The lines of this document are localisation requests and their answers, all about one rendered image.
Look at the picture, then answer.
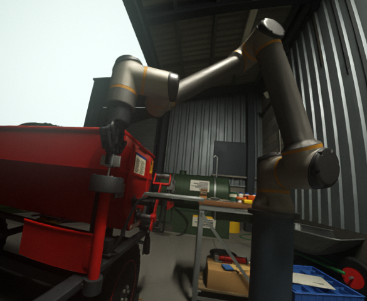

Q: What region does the brown cardboard box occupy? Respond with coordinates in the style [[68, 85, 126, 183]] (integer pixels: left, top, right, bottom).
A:
[[204, 255, 250, 298]]

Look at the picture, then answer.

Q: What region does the dark wall board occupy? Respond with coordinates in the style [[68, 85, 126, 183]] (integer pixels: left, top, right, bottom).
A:
[[213, 140, 247, 177]]

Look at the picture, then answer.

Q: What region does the red lever handle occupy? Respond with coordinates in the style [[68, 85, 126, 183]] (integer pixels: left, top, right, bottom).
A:
[[147, 172, 172, 233]]

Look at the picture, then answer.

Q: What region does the red deflector panel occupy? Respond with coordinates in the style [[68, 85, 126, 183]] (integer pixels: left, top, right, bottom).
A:
[[19, 218, 95, 275]]

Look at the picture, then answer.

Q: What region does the green tank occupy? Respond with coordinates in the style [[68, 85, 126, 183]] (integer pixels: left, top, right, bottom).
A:
[[169, 170, 231, 201]]

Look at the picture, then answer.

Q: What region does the black hanging handle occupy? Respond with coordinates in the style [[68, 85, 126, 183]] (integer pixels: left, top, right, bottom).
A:
[[141, 231, 151, 255]]

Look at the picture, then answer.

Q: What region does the dark grey wheelbarrow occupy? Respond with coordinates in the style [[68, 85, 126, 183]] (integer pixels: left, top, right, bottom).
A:
[[292, 220, 367, 299]]

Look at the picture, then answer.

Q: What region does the white paper sheet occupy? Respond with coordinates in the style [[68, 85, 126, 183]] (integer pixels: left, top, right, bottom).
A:
[[292, 272, 337, 291]]

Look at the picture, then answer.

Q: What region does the white label sticker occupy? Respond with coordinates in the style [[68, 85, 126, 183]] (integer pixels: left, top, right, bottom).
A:
[[133, 155, 147, 177]]

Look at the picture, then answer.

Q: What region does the dark round disc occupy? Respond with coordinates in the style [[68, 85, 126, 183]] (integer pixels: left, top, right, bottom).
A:
[[88, 174, 125, 194]]

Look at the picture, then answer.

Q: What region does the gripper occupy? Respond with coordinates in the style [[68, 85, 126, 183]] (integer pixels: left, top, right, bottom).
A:
[[100, 120, 128, 156]]

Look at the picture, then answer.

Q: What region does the red and black tool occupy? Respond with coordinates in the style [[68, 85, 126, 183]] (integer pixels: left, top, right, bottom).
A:
[[208, 248, 249, 265]]

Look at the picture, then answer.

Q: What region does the red upright post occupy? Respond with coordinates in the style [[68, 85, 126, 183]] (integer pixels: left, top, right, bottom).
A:
[[87, 190, 111, 282]]

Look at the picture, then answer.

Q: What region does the grey block knob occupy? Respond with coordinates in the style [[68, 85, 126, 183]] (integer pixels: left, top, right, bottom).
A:
[[100, 154, 122, 167]]

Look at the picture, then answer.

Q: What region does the red fertilizer distributor body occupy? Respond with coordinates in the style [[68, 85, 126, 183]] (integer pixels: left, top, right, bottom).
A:
[[0, 125, 156, 301]]

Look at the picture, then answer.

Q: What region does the black wheel with red rim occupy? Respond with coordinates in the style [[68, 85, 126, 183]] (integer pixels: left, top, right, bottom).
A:
[[107, 246, 142, 301]]

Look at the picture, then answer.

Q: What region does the orange container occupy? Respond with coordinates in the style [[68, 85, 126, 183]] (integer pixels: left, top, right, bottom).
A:
[[237, 193, 257, 205]]

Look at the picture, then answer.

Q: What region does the grey metal table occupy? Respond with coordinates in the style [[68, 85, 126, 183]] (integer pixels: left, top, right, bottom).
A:
[[141, 191, 253, 301]]

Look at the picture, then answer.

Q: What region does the dark tall box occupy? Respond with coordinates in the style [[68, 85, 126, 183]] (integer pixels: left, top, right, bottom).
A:
[[83, 77, 115, 128]]

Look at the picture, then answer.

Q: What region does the blue plastic crate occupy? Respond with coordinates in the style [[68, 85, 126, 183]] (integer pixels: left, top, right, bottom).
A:
[[291, 265, 366, 301]]

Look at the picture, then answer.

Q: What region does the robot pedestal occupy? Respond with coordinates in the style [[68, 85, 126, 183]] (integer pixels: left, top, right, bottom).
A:
[[248, 208, 301, 301]]

